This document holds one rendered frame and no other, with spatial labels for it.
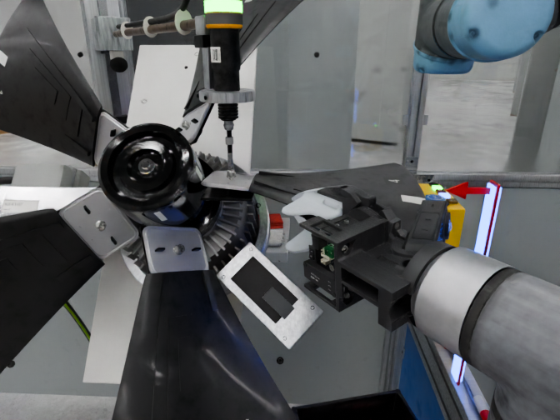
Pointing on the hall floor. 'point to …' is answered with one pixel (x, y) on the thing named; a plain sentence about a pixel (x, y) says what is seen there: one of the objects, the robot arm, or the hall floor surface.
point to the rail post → (395, 358)
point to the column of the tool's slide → (97, 65)
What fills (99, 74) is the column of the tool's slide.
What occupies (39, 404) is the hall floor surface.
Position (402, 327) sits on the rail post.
